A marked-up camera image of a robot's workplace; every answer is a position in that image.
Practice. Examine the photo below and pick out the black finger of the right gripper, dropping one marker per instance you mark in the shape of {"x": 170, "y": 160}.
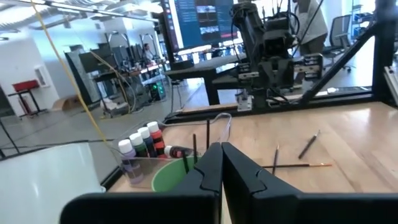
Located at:
{"x": 283, "y": 74}
{"x": 269, "y": 74}

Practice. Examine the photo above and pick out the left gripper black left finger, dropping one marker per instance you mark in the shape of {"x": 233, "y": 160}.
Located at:
{"x": 186, "y": 205}

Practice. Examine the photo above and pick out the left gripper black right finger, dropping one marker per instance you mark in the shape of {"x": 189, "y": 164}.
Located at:
{"x": 264, "y": 205}

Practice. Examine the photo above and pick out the green plastic cup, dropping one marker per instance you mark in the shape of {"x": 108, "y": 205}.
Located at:
{"x": 168, "y": 177}

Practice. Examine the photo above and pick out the black paintbrush gold ferrule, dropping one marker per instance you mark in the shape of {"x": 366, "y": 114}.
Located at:
{"x": 275, "y": 158}
{"x": 295, "y": 165}
{"x": 195, "y": 149}

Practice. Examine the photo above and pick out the clear plastic bin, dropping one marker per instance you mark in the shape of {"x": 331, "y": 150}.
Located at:
{"x": 146, "y": 174}

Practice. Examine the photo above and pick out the brown paint bottle white cap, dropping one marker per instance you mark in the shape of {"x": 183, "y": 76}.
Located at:
{"x": 178, "y": 152}

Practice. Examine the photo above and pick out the black paintbrush silver ferrule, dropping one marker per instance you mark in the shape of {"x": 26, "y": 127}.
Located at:
{"x": 308, "y": 145}
{"x": 208, "y": 133}

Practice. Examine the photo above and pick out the dark green paint bottle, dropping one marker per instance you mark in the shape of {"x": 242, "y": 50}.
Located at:
{"x": 136, "y": 139}

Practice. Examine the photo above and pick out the dark blue paint bottle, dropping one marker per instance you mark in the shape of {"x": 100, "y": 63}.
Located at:
{"x": 144, "y": 132}

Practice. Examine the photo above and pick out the lavender paint bottle white cap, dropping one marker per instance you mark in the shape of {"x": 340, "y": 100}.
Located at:
{"x": 126, "y": 146}

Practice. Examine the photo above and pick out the red paint bottle white cap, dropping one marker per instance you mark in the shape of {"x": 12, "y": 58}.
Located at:
{"x": 153, "y": 127}

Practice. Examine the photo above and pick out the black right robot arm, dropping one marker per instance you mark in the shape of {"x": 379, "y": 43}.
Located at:
{"x": 248, "y": 28}

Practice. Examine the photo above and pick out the person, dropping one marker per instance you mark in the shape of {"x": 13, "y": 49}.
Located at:
{"x": 311, "y": 28}
{"x": 148, "y": 51}

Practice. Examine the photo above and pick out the grey office chair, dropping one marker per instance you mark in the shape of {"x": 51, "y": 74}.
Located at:
{"x": 337, "y": 31}

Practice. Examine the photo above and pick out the dark grey desk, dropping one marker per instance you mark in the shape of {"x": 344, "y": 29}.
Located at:
{"x": 199, "y": 66}

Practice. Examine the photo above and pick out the silver aluminium bar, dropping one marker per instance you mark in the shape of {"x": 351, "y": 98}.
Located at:
{"x": 392, "y": 87}

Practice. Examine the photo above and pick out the large display monitor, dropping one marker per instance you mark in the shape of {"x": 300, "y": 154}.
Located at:
{"x": 199, "y": 21}

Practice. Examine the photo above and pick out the black computer green lights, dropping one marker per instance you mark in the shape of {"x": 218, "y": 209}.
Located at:
{"x": 158, "y": 90}

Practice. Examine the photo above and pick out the white tilted pitcher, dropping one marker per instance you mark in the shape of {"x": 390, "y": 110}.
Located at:
{"x": 46, "y": 186}

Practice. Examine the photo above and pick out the brown cardboard piece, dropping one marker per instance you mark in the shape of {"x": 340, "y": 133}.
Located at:
{"x": 66, "y": 102}

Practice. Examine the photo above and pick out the cluttered equipment workbench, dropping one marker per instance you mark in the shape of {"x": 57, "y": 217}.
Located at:
{"x": 93, "y": 60}

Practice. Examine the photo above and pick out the red small table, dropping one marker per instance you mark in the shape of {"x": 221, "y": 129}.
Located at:
{"x": 26, "y": 84}

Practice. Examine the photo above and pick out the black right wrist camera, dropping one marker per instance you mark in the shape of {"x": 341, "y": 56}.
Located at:
{"x": 278, "y": 40}

